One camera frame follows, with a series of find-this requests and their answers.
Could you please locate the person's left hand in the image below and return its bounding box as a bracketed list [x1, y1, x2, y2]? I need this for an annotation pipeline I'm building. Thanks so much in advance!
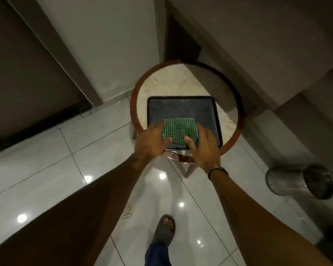
[134, 121, 173, 165]

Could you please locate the person's right hand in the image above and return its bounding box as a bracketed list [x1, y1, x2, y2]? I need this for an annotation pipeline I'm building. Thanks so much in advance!
[184, 124, 221, 174]

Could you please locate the green checkered cloth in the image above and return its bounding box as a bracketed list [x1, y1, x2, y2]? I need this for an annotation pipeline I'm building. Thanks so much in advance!
[162, 117, 199, 145]

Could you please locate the person's left forearm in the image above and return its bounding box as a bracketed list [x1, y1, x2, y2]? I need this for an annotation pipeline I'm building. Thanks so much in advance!
[0, 153, 154, 266]

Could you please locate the person's right forearm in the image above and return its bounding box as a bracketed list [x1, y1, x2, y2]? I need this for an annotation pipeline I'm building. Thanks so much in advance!
[210, 170, 333, 266]

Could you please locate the black textured tray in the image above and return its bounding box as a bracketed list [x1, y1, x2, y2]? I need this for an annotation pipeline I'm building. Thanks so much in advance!
[147, 96, 223, 150]

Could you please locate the black wristband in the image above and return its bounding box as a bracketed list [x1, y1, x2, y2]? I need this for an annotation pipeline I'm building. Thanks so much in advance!
[207, 166, 229, 180]

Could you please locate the round wooden-rimmed marble table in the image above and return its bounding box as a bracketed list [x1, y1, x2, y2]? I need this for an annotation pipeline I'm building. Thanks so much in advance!
[129, 59, 245, 179]

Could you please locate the steel trash bin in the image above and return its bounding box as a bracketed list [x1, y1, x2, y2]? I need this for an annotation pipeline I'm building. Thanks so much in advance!
[265, 163, 333, 200]

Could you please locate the person's blue trouser leg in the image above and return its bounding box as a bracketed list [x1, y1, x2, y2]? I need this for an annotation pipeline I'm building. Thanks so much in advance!
[144, 242, 173, 266]

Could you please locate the dark brown door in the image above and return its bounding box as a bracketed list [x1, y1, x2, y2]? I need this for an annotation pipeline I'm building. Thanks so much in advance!
[0, 0, 93, 152]

